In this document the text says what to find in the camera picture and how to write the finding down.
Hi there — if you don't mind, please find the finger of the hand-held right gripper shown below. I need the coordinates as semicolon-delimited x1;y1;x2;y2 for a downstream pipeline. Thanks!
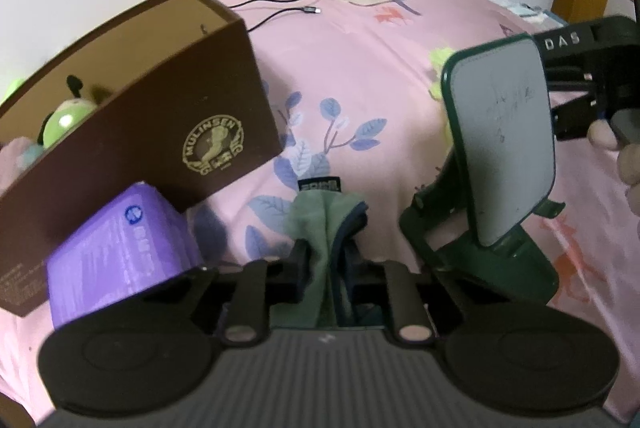
550;97;612;141
546;64;601;84

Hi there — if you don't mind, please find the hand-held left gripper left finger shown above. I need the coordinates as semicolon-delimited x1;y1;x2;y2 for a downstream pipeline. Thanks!
150;239;313;345

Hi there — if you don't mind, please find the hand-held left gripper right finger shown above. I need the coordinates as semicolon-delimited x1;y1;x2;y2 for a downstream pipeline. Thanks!
345;242;501;345

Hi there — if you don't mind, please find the sage green fabric pouch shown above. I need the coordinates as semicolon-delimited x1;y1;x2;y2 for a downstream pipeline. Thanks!
290;178;368;329

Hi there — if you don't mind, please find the dark green folding mirror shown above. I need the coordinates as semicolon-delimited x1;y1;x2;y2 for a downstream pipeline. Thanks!
398;32;567;309

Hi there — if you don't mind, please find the brown cardboard box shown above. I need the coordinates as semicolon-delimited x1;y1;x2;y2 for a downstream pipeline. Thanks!
0;0;285;319

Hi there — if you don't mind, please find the person's right hand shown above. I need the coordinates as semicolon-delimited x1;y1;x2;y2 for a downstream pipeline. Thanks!
587;119;640;221

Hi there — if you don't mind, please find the neon green yarn bundle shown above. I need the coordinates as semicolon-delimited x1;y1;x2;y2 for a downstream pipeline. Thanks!
2;78;28;106
429;47;456;102

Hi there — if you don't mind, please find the purple tissue pack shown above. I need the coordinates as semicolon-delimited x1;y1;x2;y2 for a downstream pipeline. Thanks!
46;181;206;330

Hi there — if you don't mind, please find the green plush toy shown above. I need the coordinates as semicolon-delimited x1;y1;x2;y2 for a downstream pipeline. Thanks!
42;76;98;149

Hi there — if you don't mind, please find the pink plush toy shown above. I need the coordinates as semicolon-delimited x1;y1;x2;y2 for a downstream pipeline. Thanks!
0;135;38;194

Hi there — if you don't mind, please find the plain cardboard box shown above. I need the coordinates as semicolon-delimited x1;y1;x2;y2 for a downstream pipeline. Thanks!
0;390;36;428

